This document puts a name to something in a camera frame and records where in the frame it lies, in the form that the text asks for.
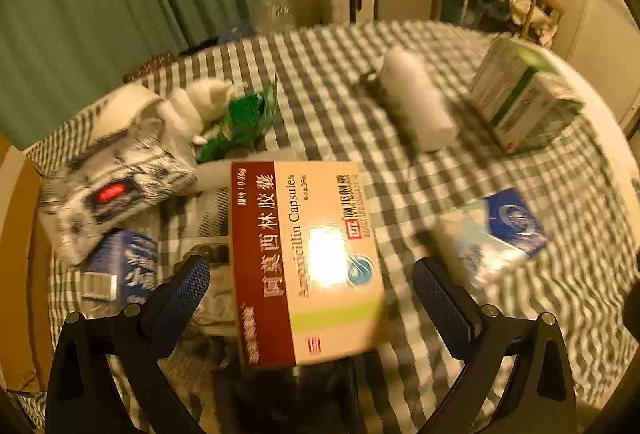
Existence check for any green and white medicine box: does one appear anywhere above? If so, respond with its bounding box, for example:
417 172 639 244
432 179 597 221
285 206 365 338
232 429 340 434
469 34 585 156

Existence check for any green curtain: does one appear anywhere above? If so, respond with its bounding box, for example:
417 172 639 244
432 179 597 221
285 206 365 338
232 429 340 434
0 0 287 150

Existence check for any red and cream medicine box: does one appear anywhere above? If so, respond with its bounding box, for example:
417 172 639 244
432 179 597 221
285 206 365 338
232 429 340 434
229 159 387 369

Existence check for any large clear water bottle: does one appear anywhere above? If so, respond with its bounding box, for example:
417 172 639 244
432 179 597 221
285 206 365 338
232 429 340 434
251 0 295 34

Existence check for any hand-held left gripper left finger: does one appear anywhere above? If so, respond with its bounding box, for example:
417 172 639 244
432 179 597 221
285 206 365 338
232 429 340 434
45 255 212 434

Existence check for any black and white tissue box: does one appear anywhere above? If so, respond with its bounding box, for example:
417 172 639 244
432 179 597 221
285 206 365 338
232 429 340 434
39 114 199 266

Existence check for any checked cloth covered desktop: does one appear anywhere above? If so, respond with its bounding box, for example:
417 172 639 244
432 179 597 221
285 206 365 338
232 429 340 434
25 19 640 434

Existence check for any dark blue medicine box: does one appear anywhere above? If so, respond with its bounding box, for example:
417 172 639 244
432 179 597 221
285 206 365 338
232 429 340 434
81 228 160 316

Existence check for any brown cardboard box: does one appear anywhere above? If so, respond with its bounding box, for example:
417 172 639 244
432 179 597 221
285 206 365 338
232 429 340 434
0 133 53 392

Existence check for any blue and white medicine box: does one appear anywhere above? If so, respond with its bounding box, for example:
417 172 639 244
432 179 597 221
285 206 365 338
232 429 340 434
431 188 550 291

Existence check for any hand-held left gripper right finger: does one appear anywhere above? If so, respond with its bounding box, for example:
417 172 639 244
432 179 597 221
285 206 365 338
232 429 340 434
412 258 578 434

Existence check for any white tape roll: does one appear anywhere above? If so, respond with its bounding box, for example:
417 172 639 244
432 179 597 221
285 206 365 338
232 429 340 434
91 83 164 141

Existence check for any green snack packet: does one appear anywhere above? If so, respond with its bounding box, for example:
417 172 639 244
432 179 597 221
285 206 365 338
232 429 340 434
194 82 279 163

